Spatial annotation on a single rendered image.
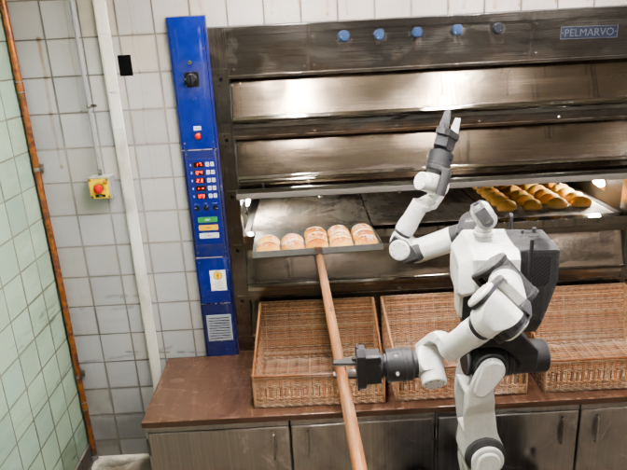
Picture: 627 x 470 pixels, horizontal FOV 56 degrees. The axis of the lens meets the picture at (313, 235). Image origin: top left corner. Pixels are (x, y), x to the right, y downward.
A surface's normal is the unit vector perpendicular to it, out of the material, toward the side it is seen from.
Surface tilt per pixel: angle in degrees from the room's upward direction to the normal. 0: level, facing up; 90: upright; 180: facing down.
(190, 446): 90
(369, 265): 70
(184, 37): 90
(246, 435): 91
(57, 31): 90
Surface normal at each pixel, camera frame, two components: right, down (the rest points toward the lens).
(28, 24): 0.02, 0.31
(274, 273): 0.00, -0.03
